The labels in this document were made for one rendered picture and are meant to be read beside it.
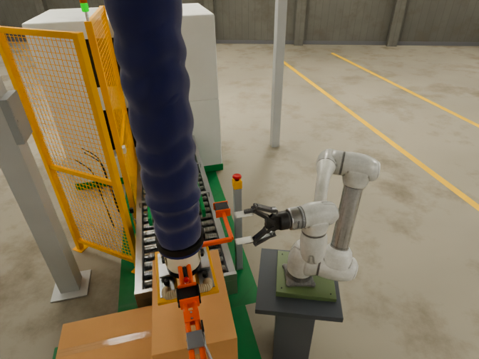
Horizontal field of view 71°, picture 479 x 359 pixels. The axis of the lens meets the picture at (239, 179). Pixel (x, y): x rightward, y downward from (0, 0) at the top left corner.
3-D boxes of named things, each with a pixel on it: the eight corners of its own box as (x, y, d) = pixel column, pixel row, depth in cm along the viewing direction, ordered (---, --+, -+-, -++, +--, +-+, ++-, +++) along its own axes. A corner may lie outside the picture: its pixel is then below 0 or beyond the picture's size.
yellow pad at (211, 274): (189, 247, 187) (189, 241, 184) (207, 244, 189) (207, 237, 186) (198, 297, 159) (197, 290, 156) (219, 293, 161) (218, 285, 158)
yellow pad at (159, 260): (155, 253, 183) (153, 247, 180) (173, 251, 185) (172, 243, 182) (157, 305, 155) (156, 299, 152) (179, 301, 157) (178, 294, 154)
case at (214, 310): (162, 301, 223) (152, 259, 202) (220, 290, 230) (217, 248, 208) (163, 397, 174) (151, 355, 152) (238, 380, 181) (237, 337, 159)
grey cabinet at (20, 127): (25, 132, 232) (8, 90, 216) (33, 131, 233) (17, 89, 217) (16, 145, 216) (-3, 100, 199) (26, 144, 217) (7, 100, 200)
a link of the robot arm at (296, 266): (289, 257, 216) (293, 231, 204) (317, 264, 211) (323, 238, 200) (284, 275, 202) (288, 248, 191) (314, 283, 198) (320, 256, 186)
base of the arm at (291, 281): (308, 261, 221) (309, 254, 219) (316, 287, 202) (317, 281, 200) (281, 260, 221) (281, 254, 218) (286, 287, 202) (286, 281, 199)
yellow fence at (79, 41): (72, 249, 341) (-18, 26, 226) (80, 243, 349) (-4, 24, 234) (141, 276, 311) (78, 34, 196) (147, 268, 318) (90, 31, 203)
